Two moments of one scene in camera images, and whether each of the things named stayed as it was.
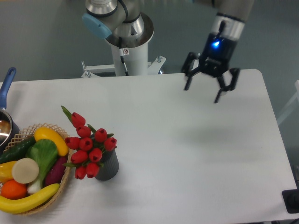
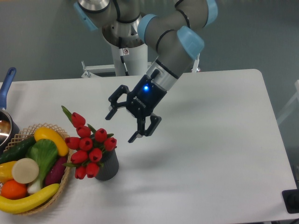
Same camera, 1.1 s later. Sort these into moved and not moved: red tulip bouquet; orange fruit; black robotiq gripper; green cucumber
Moved: black robotiq gripper
Not moved: red tulip bouquet; orange fruit; green cucumber
